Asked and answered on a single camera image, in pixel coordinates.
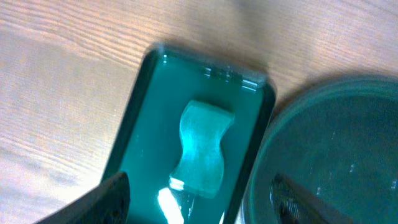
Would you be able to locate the rectangular dark green tray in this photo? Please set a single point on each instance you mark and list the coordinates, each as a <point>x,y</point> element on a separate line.
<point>148,148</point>

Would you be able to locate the green sponge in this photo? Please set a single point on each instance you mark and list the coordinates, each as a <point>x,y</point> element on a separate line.
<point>200,169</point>

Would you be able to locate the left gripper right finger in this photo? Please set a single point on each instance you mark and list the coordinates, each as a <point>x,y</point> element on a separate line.
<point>293,204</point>

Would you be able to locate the round black tray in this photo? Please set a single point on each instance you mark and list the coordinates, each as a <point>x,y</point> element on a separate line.
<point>338,141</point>

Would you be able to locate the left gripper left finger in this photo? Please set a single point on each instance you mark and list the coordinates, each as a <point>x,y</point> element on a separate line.
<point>107,203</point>

